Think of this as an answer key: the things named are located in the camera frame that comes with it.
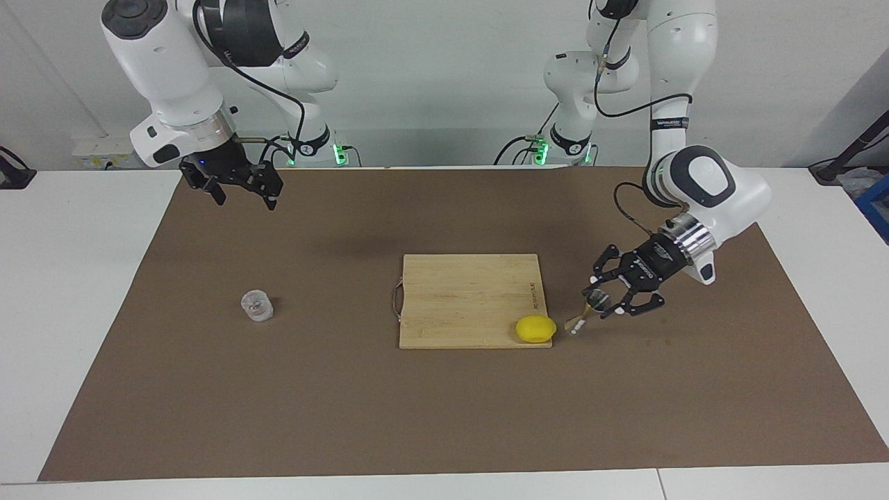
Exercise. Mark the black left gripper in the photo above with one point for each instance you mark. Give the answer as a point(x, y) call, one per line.
point(656, 262)

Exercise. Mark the black clamp mount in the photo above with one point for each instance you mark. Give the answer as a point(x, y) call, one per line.
point(14, 177)

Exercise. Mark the black stand leg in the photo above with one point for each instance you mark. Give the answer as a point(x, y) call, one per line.
point(858, 146)

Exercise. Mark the steel jigger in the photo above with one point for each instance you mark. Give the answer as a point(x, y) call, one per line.
point(596, 300)

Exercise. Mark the white wall socket strip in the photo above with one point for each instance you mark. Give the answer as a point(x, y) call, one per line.
point(97, 149)

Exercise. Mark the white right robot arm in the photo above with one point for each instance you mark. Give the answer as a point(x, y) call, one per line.
point(160, 62)

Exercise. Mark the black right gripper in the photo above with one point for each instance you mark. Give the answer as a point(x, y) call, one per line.
point(222, 160)

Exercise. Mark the crumpled clear plastic bag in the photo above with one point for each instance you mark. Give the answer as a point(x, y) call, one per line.
point(858, 180)

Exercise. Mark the brown table mat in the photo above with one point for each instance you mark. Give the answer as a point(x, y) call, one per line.
point(444, 417)

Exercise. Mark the wooden cutting board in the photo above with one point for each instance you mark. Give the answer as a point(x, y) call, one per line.
point(465, 298)

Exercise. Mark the clear glass cup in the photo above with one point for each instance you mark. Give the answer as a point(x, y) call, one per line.
point(257, 305)

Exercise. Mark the blue box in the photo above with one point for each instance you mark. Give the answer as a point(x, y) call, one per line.
point(876, 205)

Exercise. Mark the yellow lemon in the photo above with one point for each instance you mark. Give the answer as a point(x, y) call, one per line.
point(536, 329)

